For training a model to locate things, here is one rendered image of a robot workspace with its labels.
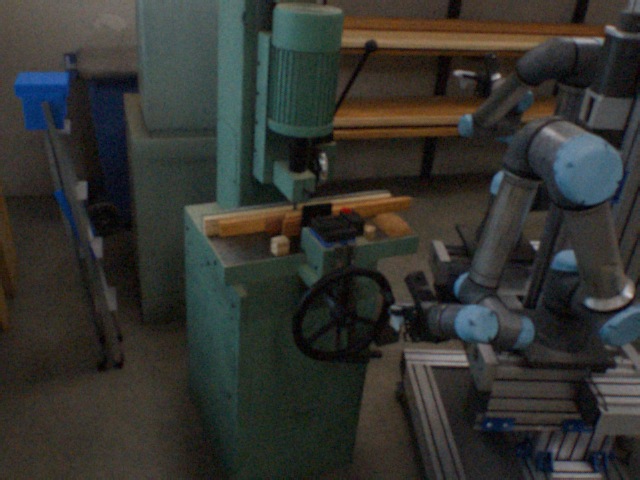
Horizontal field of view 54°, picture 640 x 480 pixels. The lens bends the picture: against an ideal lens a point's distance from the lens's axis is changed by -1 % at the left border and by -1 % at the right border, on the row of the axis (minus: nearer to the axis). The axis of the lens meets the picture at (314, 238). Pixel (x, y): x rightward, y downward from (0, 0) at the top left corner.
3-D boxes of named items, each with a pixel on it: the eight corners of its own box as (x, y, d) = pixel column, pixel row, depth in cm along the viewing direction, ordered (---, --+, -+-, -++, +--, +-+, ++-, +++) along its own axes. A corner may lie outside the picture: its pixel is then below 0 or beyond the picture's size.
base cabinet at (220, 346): (233, 502, 203) (237, 325, 169) (186, 387, 248) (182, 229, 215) (354, 463, 221) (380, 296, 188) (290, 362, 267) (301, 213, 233)
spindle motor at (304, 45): (283, 141, 158) (290, 13, 144) (258, 120, 172) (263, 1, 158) (344, 136, 166) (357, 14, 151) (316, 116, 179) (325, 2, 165)
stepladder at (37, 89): (87, 375, 251) (10, 88, 192) (87, 338, 272) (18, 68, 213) (128, 367, 255) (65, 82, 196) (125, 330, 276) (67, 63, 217)
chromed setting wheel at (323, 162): (319, 193, 190) (322, 155, 184) (302, 177, 200) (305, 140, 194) (328, 192, 191) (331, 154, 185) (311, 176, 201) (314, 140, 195)
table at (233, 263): (234, 307, 155) (235, 286, 152) (200, 248, 178) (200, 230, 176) (436, 268, 179) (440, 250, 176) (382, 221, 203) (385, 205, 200)
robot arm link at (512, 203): (507, 98, 128) (440, 297, 150) (537, 115, 119) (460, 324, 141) (554, 105, 132) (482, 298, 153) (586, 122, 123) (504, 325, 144)
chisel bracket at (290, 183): (291, 207, 174) (293, 179, 170) (272, 187, 185) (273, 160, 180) (315, 204, 177) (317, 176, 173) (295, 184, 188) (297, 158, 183)
